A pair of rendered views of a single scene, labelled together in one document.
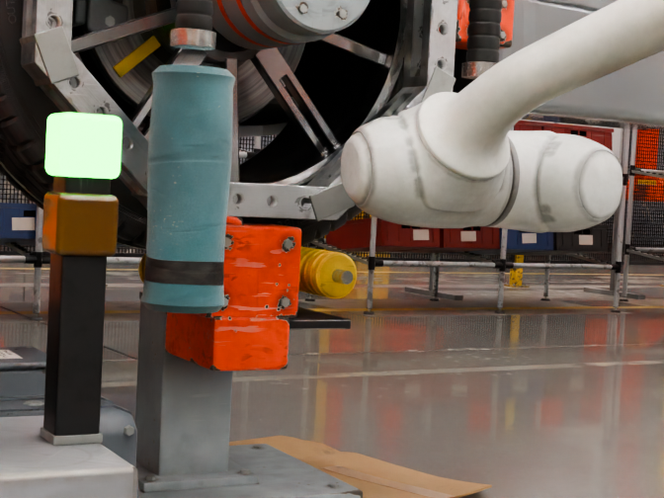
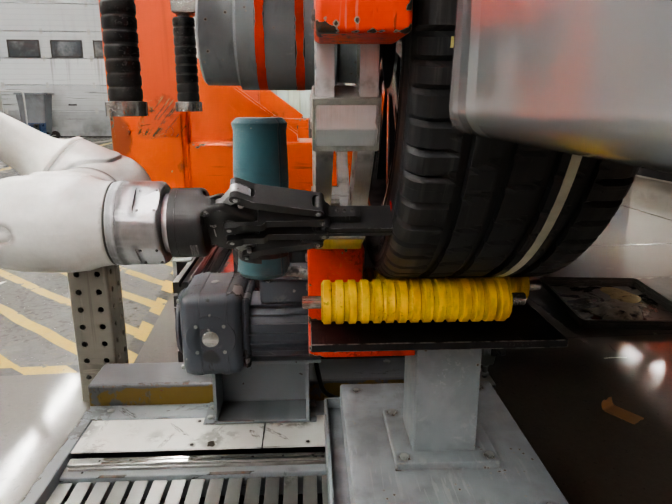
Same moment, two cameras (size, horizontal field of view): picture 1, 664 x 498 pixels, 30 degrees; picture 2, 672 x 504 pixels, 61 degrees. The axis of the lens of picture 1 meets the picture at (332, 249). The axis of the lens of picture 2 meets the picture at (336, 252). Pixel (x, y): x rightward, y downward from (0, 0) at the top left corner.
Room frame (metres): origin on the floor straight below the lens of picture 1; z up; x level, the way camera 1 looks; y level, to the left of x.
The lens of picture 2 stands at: (1.86, -0.64, 0.76)
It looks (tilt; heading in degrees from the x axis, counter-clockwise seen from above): 15 degrees down; 116
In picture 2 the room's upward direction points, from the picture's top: straight up
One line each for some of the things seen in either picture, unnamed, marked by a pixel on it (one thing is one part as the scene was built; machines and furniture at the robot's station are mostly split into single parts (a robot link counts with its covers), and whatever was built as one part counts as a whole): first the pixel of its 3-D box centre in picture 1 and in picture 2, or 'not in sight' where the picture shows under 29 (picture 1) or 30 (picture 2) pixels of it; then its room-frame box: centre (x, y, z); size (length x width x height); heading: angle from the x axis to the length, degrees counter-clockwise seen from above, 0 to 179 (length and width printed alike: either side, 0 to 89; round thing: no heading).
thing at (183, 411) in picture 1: (183, 402); (439, 386); (1.65, 0.19, 0.32); 0.40 x 0.30 x 0.28; 118
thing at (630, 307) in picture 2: not in sight; (616, 309); (1.93, 1.61, 0.02); 0.24 x 0.21 x 0.04; 118
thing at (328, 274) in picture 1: (293, 267); (414, 300); (1.64, 0.05, 0.51); 0.29 x 0.06 x 0.06; 28
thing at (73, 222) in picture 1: (80, 223); not in sight; (0.80, 0.16, 0.59); 0.04 x 0.04 x 0.04; 28
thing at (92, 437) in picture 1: (77, 281); not in sight; (0.80, 0.16, 0.55); 0.03 x 0.03 x 0.21; 28
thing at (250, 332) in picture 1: (227, 291); (359, 291); (1.53, 0.13, 0.48); 0.16 x 0.12 x 0.17; 28
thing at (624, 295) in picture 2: not in sight; (611, 300); (1.92, 1.71, 0.02); 0.52 x 0.42 x 0.04; 113
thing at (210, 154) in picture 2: not in sight; (307, 134); (1.22, 0.54, 0.69); 0.52 x 0.17 x 0.35; 28
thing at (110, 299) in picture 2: not in sight; (99, 320); (0.69, 0.36, 0.21); 0.10 x 0.10 x 0.42; 28
